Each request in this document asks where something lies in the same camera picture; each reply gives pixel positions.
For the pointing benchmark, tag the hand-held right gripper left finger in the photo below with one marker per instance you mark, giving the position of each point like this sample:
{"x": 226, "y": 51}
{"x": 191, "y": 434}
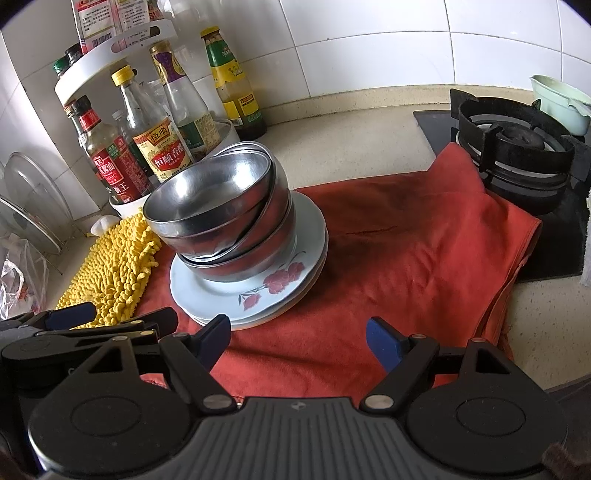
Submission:
{"x": 217, "y": 337}

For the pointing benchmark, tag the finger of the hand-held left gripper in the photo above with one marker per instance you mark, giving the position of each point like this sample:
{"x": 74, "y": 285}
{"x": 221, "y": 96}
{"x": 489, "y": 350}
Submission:
{"x": 69, "y": 316}
{"x": 138, "y": 323}

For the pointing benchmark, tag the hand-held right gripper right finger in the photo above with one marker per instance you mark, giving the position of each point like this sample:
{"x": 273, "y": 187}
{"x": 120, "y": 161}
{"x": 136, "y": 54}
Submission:
{"x": 381, "y": 339}

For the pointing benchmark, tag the pale blue rose plate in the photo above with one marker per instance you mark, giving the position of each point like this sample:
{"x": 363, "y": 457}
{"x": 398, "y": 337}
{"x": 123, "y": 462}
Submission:
{"x": 277, "y": 281}

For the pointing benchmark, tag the stainless steel bowl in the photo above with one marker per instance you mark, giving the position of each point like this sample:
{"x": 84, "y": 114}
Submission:
{"x": 258, "y": 263}
{"x": 270, "y": 207}
{"x": 207, "y": 189}

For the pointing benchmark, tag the yellow chenille cloth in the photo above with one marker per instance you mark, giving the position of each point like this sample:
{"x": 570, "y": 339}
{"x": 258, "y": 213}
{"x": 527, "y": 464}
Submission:
{"x": 115, "y": 267}

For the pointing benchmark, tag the clear plastic bag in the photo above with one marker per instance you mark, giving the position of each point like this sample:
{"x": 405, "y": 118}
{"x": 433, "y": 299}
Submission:
{"x": 18, "y": 277}

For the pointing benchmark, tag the red cloth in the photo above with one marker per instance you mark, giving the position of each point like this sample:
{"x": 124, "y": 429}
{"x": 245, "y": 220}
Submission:
{"x": 392, "y": 258}

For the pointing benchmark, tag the garlic bulb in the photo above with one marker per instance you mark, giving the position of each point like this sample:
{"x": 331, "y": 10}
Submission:
{"x": 104, "y": 226}

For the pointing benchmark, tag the glass pot lid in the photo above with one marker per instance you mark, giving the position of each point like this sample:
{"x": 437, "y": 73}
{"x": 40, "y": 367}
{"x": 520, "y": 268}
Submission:
{"x": 32, "y": 180}
{"x": 23, "y": 221}

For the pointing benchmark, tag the red label sauce bottle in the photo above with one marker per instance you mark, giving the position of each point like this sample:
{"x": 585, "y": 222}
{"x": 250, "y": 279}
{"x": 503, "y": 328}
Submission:
{"x": 115, "y": 170}

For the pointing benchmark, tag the yellow cap vinegar bottle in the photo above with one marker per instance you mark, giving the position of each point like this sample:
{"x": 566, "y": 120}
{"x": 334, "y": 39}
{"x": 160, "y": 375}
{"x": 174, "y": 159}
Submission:
{"x": 161, "y": 157}

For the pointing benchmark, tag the black glass gas stove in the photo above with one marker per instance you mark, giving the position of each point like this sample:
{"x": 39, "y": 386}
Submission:
{"x": 545, "y": 230}

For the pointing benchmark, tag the black burner grate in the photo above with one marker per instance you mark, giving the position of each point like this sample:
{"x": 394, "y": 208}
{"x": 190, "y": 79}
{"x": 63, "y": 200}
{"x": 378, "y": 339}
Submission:
{"x": 508, "y": 161}

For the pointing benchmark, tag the purple label clear bottle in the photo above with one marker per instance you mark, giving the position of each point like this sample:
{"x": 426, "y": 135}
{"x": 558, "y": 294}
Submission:
{"x": 180, "y": 101}

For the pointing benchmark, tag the small green cap bottle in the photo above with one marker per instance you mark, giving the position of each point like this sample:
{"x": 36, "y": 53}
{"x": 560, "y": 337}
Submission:
{"x": 60, "y": 68}

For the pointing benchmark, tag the white towel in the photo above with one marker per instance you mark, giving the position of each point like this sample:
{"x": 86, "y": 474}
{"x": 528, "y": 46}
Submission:
{"x": 588, "y": 196}

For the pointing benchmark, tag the yellow label green-cap bottle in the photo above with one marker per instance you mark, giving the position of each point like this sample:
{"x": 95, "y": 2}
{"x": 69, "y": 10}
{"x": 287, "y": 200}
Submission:
{"x": 233, "y": 78}

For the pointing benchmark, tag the small dark cap bottle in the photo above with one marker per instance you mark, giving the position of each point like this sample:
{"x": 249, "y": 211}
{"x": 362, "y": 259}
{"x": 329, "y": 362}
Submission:
{"x": 74, "y": 51}

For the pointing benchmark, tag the white two-tier condiment rack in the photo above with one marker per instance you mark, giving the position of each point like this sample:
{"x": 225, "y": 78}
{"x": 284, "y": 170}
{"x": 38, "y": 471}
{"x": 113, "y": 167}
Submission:
{"x": 111, "y": 50}

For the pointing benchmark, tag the pale green ladle cup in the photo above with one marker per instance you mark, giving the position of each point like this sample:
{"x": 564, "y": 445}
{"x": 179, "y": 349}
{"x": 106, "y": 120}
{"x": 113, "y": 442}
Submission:
{"x": 554, "y": 104}

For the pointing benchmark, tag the seasoning packets on rack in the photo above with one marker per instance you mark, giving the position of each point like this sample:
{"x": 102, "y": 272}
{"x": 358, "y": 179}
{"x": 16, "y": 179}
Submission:
{"x": 94, "y": 23}

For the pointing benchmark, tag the orange and white carton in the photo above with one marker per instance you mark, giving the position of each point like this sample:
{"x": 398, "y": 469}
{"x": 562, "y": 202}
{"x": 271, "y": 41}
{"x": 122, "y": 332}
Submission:
{"x": 134, "y": 14}

